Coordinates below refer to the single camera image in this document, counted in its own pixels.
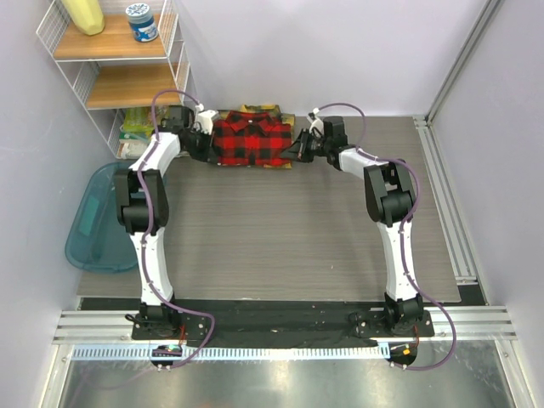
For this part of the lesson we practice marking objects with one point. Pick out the teal plastic bin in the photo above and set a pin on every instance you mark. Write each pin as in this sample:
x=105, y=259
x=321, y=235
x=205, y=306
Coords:
x=97, y=242

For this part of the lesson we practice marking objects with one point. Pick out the blue white jar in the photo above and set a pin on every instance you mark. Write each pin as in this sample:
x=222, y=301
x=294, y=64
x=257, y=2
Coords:
x=142, y=23

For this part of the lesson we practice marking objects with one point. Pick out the stack of books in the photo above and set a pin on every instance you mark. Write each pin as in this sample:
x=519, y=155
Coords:
x=135, y=132

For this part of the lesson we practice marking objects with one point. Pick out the white slotted cable duct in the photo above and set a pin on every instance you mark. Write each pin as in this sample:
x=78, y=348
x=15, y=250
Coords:
x=166, y=352

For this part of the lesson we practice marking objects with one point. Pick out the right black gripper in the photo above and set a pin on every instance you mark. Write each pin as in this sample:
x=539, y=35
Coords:
x=301, y=147

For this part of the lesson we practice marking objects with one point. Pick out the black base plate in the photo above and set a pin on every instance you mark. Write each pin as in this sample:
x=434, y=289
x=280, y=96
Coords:
x=276, y=324

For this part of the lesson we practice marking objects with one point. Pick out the yellow bottle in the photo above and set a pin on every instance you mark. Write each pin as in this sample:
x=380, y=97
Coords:
x=86, y=15

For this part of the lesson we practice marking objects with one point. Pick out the white wire wooden shelf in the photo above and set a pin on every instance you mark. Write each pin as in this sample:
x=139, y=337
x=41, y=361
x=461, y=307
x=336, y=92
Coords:
x=111, y=73

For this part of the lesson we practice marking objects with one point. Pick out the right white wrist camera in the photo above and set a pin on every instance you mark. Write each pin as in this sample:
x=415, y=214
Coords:
x=316, y=124

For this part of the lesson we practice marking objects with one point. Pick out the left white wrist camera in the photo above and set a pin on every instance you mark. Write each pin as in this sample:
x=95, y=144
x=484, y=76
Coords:
x=205, y=119

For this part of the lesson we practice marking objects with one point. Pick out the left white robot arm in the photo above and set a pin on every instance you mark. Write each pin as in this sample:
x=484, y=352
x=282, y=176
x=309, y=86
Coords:
x=142, y=209

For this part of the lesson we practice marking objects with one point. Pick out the yellow plaid shirt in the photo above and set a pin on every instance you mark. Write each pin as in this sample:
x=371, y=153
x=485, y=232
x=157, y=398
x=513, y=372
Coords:
x=280, y=163

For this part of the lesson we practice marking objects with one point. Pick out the red black plaid shirt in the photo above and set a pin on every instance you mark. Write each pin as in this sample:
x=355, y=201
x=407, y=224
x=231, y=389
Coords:
x=253, y=138

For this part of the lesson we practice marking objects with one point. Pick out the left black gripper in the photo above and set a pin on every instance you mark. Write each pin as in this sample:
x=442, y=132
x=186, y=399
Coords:
x=208, y=153

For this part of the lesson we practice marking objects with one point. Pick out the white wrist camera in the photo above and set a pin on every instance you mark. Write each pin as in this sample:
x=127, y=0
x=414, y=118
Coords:
x=316, y=124
x=205, y=119

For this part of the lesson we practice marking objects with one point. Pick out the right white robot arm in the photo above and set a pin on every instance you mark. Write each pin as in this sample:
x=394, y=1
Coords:
x=389, y=198

